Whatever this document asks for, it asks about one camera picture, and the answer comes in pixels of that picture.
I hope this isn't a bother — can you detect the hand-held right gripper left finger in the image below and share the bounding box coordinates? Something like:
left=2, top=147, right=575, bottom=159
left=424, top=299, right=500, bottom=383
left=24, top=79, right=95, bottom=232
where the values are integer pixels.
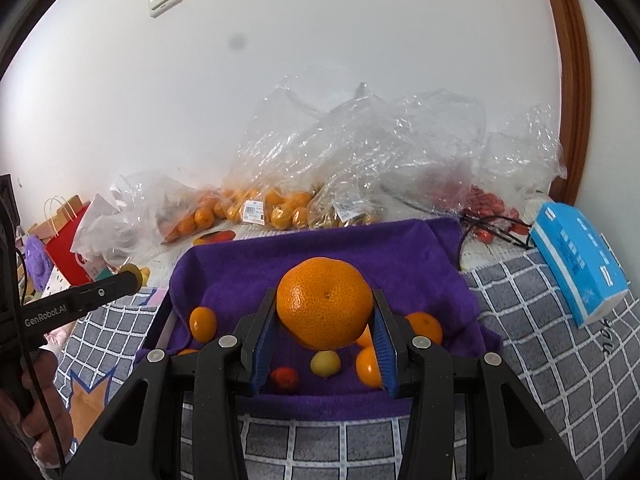
left=60, top=287, right=278, bottom=480

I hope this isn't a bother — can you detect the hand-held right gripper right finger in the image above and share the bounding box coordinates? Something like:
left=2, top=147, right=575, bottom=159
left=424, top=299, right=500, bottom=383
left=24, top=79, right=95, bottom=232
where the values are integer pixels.
left=371, top=287, right=586, bottom=480

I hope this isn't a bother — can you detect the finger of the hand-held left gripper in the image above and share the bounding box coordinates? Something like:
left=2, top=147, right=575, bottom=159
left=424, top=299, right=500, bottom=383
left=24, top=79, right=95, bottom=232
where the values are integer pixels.
left=70, top=264, right=143, bottom=311

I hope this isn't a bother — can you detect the small red tomato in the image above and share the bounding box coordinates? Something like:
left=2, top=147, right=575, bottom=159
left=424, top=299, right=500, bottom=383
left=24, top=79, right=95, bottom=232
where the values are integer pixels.
left=270, top=366, right=301, bottom=393

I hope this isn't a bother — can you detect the large mandarin orange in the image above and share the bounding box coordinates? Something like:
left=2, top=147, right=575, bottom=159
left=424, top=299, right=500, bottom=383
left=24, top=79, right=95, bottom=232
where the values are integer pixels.
left=276, top=256, right=375, bottom=352

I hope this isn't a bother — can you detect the purple towel-covered tray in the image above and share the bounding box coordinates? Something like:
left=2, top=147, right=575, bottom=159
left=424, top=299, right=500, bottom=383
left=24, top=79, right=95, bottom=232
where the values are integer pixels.
left=134, top=217, right=503, bottom=423

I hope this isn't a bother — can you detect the person's left hand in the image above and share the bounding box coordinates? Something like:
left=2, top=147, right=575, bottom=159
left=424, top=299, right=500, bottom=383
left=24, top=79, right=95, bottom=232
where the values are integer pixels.
left=20, top=350, right=76, bottom=468

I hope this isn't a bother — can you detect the red paper bag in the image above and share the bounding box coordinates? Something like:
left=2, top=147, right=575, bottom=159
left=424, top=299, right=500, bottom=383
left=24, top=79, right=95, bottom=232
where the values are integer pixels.
left=45, top=202, right=108, bottom=286

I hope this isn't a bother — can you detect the purple plush cloth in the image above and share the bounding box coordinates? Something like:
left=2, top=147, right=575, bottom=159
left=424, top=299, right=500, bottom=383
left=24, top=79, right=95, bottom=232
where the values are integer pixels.
left=22, top=235, right=51, bottom=281

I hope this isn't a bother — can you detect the white plastic bag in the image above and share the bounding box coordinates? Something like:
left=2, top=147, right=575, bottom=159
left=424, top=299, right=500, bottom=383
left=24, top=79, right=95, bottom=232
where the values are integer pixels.
left=70, top=192, right=146, bottom=268

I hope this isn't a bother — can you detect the kraft paper bag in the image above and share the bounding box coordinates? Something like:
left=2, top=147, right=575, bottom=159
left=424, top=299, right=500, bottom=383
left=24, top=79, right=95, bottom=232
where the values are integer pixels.
left=27, top=195, right=91, bottom=246

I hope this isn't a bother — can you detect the clear bag of mandarins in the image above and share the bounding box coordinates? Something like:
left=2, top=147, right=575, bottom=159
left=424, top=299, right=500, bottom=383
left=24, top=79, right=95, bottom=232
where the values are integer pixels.
left=112, top=170, right=231, bottom=246

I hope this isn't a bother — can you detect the grey checked star blanket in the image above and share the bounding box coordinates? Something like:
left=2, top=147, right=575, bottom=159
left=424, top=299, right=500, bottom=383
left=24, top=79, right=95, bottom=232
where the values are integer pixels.
left=52, top=247, right=640, bottom=480

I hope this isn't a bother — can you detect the clear bag of kumquats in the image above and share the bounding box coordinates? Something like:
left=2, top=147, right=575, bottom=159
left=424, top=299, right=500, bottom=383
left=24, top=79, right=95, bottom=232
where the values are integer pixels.
left=220, top=75, right=326, bottom=231

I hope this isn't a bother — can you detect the clear bag of jujubes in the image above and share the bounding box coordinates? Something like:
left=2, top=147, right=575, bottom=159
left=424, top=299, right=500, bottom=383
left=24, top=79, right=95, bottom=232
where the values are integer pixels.
left=305, top=80, right=488, bottom=228

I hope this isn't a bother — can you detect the blue tissue box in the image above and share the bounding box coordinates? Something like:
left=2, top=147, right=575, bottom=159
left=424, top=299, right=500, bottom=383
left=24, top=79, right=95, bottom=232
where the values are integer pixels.
left=529, top=202, right=630, bottom=330

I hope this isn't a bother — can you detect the clear bag of tomatoes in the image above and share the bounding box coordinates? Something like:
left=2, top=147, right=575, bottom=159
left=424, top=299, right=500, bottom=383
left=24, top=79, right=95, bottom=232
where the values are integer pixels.
left=440, top=105, right=568, bottom=226

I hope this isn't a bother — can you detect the black gripper cord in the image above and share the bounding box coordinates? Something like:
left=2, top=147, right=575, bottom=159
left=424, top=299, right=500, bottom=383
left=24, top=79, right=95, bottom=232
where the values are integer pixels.
left=15, top=240, right=68, bottom=468

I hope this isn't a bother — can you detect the brown wooden door frame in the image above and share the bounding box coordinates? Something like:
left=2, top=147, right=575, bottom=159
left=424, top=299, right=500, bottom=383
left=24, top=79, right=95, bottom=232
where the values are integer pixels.
left=537, top=0, right=593, bottom=206

